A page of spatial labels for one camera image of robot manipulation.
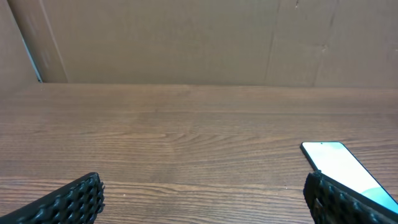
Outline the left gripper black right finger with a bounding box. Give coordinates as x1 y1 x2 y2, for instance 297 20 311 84
303 170 397 224

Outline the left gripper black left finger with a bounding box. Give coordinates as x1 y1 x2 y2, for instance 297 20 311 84
1 172 105 224

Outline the Samsung Galaxy smartphone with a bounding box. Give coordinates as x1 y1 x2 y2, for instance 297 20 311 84
300 141 397 213

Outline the brown cardboard backdrop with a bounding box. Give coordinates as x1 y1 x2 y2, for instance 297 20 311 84
6 0 397 88

